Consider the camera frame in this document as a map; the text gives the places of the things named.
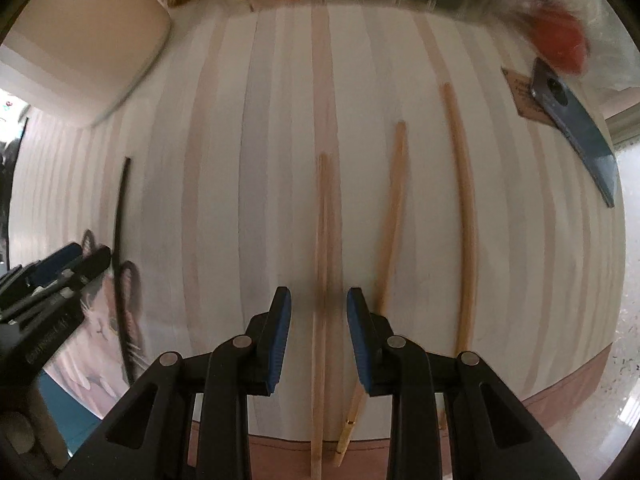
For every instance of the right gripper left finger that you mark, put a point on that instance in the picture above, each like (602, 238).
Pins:
(187, 418)

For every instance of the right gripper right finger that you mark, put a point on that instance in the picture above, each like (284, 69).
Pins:
(491, 433)

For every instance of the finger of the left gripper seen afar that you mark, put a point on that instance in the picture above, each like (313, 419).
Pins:
(26, 286)

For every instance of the teal cabinet door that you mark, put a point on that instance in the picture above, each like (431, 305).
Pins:
(73, 420)

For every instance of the black chopstick curved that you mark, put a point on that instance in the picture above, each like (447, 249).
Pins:
(120, 269)

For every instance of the wooden chopstick green tip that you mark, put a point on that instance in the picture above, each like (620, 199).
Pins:
(468, 221)

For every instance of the beige cylindrical utensil holder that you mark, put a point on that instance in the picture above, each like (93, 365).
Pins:
(79, 59)

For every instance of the striped cat table mat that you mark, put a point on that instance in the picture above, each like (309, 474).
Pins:
(323, 148)

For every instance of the dark blue smartphone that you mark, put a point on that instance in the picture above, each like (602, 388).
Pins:
(552, 94)

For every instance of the brown card label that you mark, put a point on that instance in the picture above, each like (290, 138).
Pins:
(525, 97)

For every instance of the red object in bag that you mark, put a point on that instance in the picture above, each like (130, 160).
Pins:
(560, 39)

